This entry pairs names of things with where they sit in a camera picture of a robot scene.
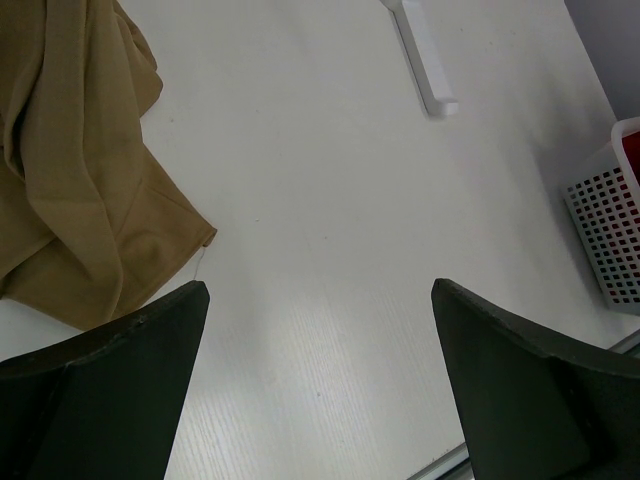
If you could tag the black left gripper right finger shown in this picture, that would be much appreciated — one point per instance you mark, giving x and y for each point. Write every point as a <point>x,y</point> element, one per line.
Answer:
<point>534,403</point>

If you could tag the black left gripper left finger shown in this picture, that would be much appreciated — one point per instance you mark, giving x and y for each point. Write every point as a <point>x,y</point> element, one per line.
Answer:
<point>104,404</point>

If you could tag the tan brown skirt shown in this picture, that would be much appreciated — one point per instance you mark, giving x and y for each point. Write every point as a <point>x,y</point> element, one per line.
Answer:
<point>91,224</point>

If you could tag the white perforated basket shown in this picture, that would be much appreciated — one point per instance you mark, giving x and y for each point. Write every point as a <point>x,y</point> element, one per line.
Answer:
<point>602,196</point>

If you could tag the white garment rack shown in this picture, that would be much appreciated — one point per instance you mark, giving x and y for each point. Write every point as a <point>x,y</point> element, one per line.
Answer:
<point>423,57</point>

